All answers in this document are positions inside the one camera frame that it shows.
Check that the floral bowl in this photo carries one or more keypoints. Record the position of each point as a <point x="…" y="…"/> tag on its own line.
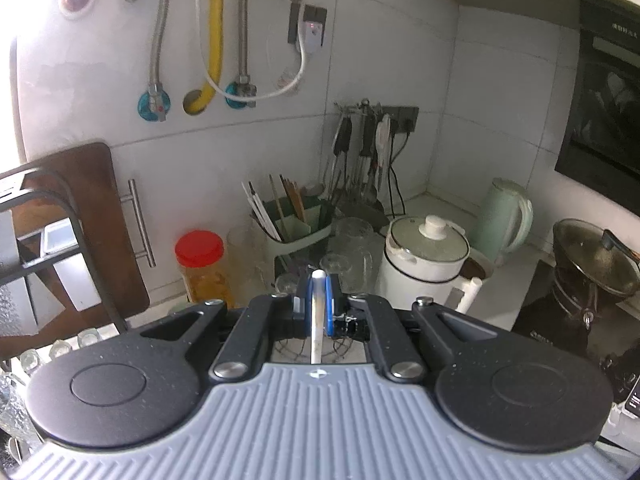
<point x="475" y="267"/>

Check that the black range hood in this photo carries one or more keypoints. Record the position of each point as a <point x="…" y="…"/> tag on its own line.
<point x="605" y="110"/>

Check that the white scissors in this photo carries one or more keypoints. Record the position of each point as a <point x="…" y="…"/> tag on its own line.
<point x="382" y="145"/>

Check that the black metal dish rack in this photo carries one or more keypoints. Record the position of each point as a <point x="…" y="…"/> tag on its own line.
<point x="105" y="285"/>

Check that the black wok with glass lid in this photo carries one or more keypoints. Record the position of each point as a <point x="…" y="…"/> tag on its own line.
<point x="590" y="260"/>

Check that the green electric kettle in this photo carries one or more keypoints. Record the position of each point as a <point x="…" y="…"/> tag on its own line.
<point x="500" y="220"/>

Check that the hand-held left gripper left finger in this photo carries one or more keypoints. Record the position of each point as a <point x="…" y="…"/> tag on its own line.
<point x="302" y="310"/>

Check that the textured glass pitcher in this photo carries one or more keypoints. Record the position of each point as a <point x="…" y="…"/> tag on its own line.
<point x="12" y="405"/>

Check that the white electric pot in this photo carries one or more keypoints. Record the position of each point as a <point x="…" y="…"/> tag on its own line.
<point x="425" y="265"/>

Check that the round red white wall hook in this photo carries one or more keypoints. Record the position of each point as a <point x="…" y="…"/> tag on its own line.
<point x="76" y="0"/>

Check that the red-lid plastic jar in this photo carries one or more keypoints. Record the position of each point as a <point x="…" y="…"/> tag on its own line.
<point x="202" y="270"/>

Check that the clear drinking glass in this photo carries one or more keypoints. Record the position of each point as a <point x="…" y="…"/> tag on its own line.
<point x="30" y="362"/>
<point x="61" y="350"/>
<point x="89" y="337"/>

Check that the clear stemmed glass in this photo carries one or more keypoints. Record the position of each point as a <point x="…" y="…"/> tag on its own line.
<point x="286" y="285"/>
<point x="334" y="265"/>

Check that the white rack holder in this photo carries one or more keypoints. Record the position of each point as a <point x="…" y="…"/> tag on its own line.
<point x="60" y="237"/>

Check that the patterned steel cleaver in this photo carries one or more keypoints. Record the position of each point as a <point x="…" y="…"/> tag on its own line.
<point x="12" y="285"/>

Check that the blue pipe flange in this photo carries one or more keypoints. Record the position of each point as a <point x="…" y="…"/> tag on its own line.
<point x="241" y="95"/>
<point x="154" y="105"/>

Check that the black wall socket strip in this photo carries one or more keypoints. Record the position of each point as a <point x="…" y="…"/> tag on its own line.
<point x="402" y="119"/>

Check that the dark wooden cutting board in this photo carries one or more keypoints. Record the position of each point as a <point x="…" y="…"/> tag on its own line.
<point x="85" y="220"/>

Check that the green chopstick holder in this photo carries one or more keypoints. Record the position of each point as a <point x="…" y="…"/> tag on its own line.
<point x="300" y="240"/>

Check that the yellow pipe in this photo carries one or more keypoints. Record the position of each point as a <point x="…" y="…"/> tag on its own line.
<point x="215" y="35"/>

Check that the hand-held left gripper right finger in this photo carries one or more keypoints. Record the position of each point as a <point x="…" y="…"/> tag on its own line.
<point x="330" y="310"/>

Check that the row of hanging kitchen utensils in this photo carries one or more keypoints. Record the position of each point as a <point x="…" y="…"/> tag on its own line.
<point x="350" y="170"/>

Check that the black induction cooker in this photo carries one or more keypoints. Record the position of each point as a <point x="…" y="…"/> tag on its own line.
<point x="560" y="325"/>

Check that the wall socket with white plug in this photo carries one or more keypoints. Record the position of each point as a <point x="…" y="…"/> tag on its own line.
<point x="310" y="30"/>

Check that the steel wall hook rail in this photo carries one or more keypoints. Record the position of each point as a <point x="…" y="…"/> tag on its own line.
<point x="360" y="106"/>

